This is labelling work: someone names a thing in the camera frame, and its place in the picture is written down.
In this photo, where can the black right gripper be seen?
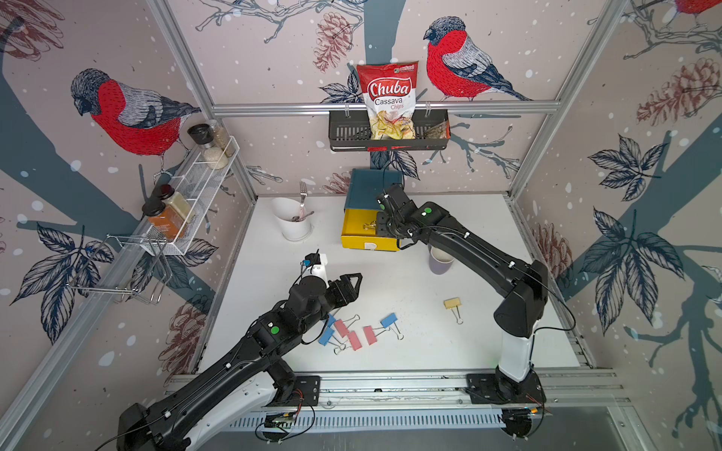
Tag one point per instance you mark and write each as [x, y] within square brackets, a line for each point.
[380, 231]

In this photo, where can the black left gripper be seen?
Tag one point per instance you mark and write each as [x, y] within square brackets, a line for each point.
[351, 293]

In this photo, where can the yellow drawer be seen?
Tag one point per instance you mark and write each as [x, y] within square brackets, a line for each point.
[353, 236]

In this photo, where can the teal drawer cabinet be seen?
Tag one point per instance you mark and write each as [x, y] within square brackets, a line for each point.
[366, 185]

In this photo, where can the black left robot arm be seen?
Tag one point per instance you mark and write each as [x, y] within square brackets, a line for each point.
[249, 376]

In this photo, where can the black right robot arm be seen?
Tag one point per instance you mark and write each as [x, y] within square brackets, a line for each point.
[522, 285]

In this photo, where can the pink binder clip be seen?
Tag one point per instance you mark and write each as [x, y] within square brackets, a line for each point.
[354, 341]
[371, 334]
[342, 325]

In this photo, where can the purple ceramic mug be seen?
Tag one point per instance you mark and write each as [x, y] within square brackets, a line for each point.
[439, 261]

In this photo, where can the white utensil cup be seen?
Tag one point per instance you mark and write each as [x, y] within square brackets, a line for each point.
[290, 216]

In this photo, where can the metal fork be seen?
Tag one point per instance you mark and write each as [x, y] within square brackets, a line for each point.
[303, 188]

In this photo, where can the Chuba cassava chips bag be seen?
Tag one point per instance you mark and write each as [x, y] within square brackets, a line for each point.
[389, 93]

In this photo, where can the small circuit board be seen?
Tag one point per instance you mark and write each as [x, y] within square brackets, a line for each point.
[284, 421]

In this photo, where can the orange spice jar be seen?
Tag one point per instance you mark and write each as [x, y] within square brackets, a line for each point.
[164, 218]

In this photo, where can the yellow spice jar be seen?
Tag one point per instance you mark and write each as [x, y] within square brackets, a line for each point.
[172, 198]

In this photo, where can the black lid spice jar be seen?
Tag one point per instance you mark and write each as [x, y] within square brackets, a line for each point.
[212, 154]

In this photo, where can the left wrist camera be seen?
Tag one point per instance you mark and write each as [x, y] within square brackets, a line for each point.
[315, 265]

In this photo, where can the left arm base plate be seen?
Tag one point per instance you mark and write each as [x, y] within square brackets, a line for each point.
[303, 390]

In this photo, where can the black wire basket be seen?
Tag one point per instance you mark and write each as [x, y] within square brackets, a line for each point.
[355, 131]

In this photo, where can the white wire spice shelf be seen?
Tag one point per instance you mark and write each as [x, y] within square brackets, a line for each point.
[199, 185]

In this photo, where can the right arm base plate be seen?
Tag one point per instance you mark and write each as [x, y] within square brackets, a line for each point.
[495, 388]

